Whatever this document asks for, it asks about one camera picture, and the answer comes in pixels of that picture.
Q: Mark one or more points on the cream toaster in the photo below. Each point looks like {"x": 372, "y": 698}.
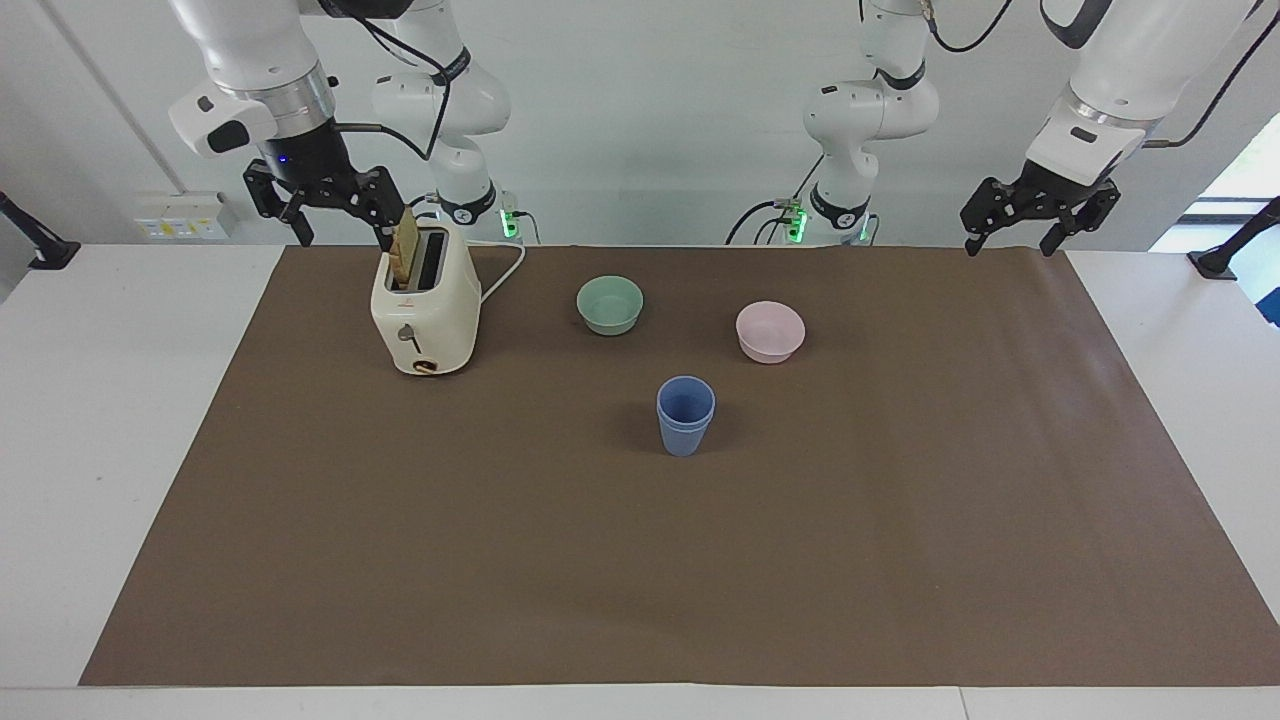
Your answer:
{"x": 425, "y": 320}

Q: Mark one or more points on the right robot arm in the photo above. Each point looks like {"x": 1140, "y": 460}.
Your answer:
{"x": 250, "y": 40}

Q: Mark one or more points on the green bowl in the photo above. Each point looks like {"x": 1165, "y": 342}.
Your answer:
{"x": 610, "y": 305}

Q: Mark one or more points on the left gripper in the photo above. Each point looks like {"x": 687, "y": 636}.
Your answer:
{"x": 1062, "y": 185}

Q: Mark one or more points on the black stand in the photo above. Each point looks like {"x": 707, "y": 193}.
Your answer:
{"x": 45, "y": 250}
{"x": 1225, "y": 255}

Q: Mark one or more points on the pink bowl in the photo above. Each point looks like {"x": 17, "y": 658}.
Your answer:
{"x": 770, "y": 332}

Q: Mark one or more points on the white wall socket box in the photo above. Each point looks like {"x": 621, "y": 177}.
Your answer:
{"x": 180, "y": 215}

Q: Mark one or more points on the toast slice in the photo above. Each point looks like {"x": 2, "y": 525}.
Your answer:
{"x": 405, "y": 245}

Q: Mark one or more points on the blue cup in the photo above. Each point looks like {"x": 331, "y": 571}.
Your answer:
{"x": 685, "y": 400}
{"x": 685, "y": 442}

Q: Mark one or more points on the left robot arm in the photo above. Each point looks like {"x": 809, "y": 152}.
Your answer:
{"x": 1130, "y": 60}

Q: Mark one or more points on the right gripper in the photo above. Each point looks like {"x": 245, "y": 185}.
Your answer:
{"x": 305, "y": 160}

